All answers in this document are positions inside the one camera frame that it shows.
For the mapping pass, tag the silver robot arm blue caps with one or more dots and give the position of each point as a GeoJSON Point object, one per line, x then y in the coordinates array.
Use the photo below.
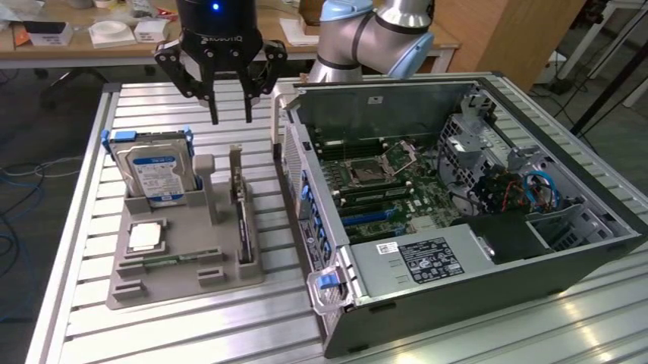
{"type": "Point", "coordinates": [355, 34]}

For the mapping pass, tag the white boxes on desk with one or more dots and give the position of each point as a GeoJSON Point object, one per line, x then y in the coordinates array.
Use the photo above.
{"type": "Point", "coordinates": [113, 34]}

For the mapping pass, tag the CPU socket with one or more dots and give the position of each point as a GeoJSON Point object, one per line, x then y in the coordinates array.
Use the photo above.
{"type": "Point", "coordinates": [365, 171]}

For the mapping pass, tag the clear plastic case latch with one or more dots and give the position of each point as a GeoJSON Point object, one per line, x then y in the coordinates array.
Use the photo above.
{"type": "Point", "coordinates": [329, 299]}

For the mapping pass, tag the orange packet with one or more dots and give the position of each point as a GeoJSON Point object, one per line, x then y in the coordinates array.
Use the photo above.
{"type": "Point", "coordinates": [22, 38]}

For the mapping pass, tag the black office chair base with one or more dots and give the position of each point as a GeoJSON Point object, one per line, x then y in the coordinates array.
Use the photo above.
{"type": "Point", "coordinates": [66, 77]}

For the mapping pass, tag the green motherboard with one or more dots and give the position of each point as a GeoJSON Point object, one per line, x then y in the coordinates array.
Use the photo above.
{"type": "Point", "coordinates": [420, 212]}

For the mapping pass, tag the white paper booklet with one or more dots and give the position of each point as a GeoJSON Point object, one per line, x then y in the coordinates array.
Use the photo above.
{"type": "Point", "coordinates": [299, 34]}

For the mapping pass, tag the grey power supply unit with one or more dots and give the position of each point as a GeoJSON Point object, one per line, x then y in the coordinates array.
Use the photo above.
{"type": "Point", "coordinates": [431, 261]}

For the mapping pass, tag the wooden cabinet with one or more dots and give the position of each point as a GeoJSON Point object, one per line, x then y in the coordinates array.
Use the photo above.
{"type": "Point", "coordinates": [532, 38]}

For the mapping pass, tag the grey parts rack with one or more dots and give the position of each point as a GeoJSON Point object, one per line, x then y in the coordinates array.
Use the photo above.
{"type": "Point", "coordinates": [202, 242]}

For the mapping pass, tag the hard disk in blue caddy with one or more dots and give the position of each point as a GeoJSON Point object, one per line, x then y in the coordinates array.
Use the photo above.
{"type": "Point", "coordinates": [152, 170]}

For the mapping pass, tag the white table frame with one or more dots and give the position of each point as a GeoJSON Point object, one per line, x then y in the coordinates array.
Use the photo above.
{"type": "Point", "coordinates": [635, 91]}

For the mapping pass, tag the white box with black lid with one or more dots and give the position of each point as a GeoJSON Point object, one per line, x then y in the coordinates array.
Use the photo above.
{"type": "Point", "coordinates": [49, 34]}

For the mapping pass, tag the wooden desk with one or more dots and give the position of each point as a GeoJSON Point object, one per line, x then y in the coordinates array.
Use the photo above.
{"type": "Point", "coordinates": [152, 51]}

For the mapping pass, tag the metal disk bay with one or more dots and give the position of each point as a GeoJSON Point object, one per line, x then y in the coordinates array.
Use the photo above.
{"type": "Point", "coordinates": [471, 151]}

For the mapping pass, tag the installed RAM stick with label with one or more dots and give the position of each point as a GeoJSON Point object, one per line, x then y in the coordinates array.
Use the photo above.
{"type": "Point", "coordinates": [377, 194]}

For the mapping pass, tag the white cardboard box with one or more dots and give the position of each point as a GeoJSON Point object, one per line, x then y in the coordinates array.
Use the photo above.
{"type": "Point", "coordinates": [152, 32]}

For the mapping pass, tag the raised blue slot retention clip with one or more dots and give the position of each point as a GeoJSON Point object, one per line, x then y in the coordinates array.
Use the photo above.
{"type": "Point", "coordinates": [307, 191]}

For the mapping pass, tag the blue expansion slot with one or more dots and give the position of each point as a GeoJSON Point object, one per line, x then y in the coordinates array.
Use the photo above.
{"type": "Point", "coordinates": [369, 220]}

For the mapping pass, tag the brown cardboard box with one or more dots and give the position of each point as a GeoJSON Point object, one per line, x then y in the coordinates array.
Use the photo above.
{"type": "Point", "coordinates": [309, 11]}

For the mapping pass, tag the black open PC case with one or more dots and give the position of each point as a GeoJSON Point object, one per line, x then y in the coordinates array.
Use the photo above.
{"type": "Point", "coordinates": [507, 303]}

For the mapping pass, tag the graphics card with metal bracket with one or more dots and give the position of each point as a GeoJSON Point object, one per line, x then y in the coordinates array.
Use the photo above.
{"type": "Point", "coordinates": [242, 212]}

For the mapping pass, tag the blue latch button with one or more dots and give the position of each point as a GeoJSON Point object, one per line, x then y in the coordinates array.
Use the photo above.
{"type": "Point", "coordinates": [325, 283]}

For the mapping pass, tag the silver CPU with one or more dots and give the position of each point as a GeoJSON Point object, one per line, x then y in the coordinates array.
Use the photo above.
{"type": "Point", "coordinates": [146, 237]}

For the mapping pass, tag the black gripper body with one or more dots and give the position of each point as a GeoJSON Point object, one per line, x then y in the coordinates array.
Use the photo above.
{"type": "Point", "coordinates": [218, 34]}

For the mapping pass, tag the black stand pole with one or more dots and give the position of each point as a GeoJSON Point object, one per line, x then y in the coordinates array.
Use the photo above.
{"type": "Point", "coordinates": [607, 91]}

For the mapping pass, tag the green RAM stick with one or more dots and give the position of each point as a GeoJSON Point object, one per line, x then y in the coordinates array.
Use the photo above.
{"type": "Point", "coordinates": [162, 260]}

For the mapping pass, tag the metal socket cover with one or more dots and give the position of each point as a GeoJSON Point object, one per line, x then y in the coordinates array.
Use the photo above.
{"type": "Point", "coordinates": [403, 153]}

